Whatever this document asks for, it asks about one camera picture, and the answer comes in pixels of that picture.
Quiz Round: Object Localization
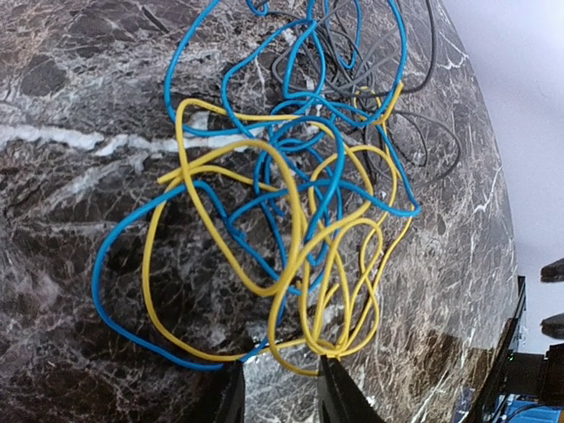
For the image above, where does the black front rail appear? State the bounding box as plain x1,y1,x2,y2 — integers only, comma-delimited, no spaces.
464,276,526,422

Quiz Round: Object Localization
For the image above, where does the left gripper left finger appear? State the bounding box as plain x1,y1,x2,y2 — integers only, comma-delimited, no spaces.
185,361,245,423

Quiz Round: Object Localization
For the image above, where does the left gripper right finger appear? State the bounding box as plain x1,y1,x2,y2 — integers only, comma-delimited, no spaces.
317,356,384,423

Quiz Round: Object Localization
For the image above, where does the blue cable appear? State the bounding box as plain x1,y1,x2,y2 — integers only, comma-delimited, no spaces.
91,0,422,370

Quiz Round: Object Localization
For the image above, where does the yellow cable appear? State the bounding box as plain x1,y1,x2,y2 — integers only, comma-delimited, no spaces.
141,81,418,376

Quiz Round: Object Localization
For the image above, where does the blue object at corner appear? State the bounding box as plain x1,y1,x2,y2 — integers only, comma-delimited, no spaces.
453,387,564,423

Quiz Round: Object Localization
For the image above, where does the grey thin cable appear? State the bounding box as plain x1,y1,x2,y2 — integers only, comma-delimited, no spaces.
271,0,463,182

